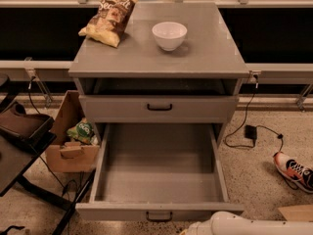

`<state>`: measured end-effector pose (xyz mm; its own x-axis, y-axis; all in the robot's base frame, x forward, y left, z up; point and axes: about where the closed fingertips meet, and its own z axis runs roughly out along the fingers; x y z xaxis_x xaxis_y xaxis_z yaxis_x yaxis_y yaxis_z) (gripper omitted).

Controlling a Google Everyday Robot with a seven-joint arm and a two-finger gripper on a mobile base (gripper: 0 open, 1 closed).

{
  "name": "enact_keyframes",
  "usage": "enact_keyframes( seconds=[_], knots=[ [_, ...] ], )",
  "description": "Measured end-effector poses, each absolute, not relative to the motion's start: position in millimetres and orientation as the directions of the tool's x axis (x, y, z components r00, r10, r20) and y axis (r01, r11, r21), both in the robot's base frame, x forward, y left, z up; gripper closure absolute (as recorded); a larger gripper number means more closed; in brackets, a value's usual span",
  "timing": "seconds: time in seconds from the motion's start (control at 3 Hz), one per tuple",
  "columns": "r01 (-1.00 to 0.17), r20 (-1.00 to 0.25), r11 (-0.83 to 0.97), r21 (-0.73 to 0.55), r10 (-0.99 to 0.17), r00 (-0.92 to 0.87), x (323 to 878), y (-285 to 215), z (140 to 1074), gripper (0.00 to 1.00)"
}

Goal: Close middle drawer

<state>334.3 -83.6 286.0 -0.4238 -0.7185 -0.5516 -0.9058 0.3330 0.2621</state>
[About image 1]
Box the grey drawer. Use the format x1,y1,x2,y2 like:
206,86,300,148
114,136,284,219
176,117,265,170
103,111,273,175
79,95,238,123
76,123,244,222

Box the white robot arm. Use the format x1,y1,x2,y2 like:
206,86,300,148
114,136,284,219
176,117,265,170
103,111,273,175
179,211,313,235

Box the grey drawer cabinet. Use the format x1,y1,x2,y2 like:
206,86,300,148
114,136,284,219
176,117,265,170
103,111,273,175
69,1,248,141

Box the grey top drawer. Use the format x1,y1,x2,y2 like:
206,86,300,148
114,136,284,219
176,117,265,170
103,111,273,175
79,95,238,123

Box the white ceramic bowl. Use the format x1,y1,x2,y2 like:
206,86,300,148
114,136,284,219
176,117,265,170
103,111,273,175
152,22,188,51

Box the green snack bag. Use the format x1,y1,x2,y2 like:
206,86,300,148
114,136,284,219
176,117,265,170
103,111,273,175
67,117,98,145

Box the brown yellow chip bag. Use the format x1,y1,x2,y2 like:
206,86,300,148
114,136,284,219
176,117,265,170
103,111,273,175
78,0,139,48

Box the open cardboard box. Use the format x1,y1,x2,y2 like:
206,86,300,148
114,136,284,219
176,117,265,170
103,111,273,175
45,91,99,172

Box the black stand with tray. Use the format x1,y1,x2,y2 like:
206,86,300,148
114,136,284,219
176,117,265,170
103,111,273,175
0,73,97,235

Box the orange white sneaker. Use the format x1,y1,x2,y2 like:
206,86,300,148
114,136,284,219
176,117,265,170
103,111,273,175
274,152,313,194

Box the cardboard piece on floor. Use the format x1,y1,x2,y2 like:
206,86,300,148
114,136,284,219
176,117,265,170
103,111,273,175
279,205,313,222

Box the black power adapter with cable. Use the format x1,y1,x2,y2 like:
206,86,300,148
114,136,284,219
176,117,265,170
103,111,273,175
223,74,284,151

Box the black cable on left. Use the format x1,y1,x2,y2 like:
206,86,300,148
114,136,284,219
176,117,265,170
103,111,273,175
26,75,82,235

